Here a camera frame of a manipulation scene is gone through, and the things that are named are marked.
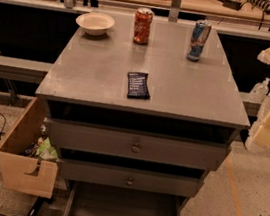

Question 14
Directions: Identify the dark blue rxbar wrapper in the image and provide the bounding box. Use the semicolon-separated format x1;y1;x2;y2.
127;72;151;100

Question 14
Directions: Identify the grey drawer cabinet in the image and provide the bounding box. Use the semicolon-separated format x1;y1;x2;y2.
36;15;249;216

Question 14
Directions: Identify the grey bottom drawer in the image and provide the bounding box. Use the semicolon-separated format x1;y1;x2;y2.
63;182;180;216

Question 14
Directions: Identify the grey drawer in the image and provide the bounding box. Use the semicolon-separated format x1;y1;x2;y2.
46;118;231;171
60;159;204;197
63;182;180;216

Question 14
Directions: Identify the grey top drawer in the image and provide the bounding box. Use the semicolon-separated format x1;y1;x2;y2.
46;118;231;171

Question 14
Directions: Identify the grey middle drawer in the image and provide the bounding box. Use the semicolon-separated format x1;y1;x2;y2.
60;159;204;197

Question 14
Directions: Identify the clear sanitizer bottle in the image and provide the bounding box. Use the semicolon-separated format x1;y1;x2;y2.
249;77;270;103

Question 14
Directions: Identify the blue energy drink can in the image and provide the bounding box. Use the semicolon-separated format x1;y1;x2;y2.
186;19;212;62

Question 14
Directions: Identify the red soda can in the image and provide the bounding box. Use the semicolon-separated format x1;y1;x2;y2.
133;7;153;45

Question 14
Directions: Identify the white bowl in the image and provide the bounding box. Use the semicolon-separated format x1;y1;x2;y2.
76;12;115;36

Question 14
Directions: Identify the green snack bag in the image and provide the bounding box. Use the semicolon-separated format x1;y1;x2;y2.
35;137;58;162

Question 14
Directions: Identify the wooden open box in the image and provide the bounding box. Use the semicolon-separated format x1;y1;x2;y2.
0;98;58;198

